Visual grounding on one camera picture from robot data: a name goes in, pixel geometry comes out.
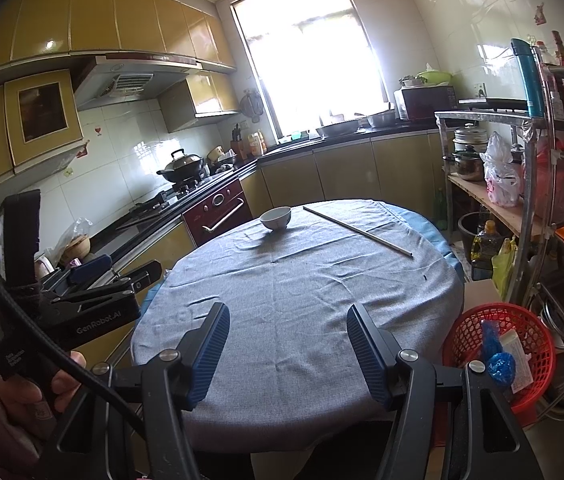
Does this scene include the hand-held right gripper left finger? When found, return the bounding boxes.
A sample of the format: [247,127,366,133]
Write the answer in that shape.
[47,302,231,480]

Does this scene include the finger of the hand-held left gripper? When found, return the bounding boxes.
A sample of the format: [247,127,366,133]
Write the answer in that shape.
[54,259,163,311]
[69,254,113,283]

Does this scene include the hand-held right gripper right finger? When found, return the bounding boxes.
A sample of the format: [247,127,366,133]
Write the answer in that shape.
[347,302,545,480]

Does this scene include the red mesh basket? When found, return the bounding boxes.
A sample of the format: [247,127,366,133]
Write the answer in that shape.
[442,302,556,415]

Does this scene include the blue plastic bag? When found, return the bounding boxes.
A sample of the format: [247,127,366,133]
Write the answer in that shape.
[482,320,516,386]

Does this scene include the white medicine box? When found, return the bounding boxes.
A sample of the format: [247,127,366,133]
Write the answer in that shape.
[499,330,535,395]

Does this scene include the person's left hand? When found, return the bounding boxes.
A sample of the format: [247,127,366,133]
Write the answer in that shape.
[0,350,88,461]

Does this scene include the brown clay pot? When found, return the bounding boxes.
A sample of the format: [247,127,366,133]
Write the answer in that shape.
[59,235,92,267]

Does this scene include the black gas stove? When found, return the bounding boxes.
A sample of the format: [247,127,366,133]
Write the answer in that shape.
[129,175,213,218]

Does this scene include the dark red oven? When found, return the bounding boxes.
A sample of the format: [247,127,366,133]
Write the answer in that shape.
[182,179,253,248]

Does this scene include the black wok with lid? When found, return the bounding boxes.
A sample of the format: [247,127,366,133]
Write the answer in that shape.
[157,148,204,183]

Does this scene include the long white stick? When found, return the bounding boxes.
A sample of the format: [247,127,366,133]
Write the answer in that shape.
[303,205,413,258]

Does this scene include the cardboard box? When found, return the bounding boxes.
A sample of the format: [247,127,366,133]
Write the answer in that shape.
[462,280,507,311]

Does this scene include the blue table cover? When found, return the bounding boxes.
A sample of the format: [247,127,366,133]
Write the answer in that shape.
[139,201,465,311]

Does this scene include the white bowl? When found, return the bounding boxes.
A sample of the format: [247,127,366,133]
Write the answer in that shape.
[260,206,293,232]

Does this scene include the cooking oil bottle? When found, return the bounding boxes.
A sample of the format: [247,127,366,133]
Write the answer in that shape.
[472,220,500,281]

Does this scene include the black bucket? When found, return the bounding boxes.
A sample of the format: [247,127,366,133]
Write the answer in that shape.
[458,211,487,261]

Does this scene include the yellow plastic bag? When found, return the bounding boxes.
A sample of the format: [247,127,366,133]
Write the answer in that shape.
[492,237,517,301]

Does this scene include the glass door cabinet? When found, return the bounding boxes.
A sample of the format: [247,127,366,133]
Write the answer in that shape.
[0,67,85,201]

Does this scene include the yellow base cabinets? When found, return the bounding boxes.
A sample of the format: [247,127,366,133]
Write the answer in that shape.
[77,127,455,376]

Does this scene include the grey range hood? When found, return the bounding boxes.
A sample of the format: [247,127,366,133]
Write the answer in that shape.
[74,55,203,111]

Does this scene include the dark hanging utensil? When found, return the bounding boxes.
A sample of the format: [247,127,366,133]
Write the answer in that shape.
[239,89,263,123]

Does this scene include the steel pot with lid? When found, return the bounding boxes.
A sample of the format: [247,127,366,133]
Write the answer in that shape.
[449,145,486,182]

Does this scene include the white plastic bag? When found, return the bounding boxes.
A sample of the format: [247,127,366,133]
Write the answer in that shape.
[480,132,522,208]

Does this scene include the black pan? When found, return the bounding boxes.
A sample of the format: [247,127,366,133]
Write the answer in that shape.
[316,119,363,138]

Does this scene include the metal basin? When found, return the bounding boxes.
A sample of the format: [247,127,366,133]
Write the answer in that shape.
[366,109,397,128]

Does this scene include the stacked steel steamer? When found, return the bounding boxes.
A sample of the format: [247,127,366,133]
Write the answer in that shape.
[454,124,490,153]

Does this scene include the red plastic bag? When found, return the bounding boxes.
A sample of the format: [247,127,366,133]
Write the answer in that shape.
[524,135,564,226]

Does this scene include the metal shelf rack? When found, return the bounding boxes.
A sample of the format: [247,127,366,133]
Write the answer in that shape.
[434,50,564,421]

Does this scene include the dark microwave oven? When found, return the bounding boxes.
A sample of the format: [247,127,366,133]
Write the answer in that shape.
[394,85,459,122]

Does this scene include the bright window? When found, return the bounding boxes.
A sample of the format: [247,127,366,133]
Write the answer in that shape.
[229,0,387,143]

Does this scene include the green basin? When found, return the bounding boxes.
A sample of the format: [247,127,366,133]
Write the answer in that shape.
[417,70,452,86]

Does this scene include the teal thermos flask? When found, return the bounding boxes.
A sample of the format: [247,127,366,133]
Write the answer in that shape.
[510,37,546,118]

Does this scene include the black cable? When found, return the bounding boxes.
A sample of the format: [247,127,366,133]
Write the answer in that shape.
[0,237,145,433]

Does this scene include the yellow wall cabinets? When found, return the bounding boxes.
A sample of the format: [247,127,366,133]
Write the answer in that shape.
[0,0,240,133]

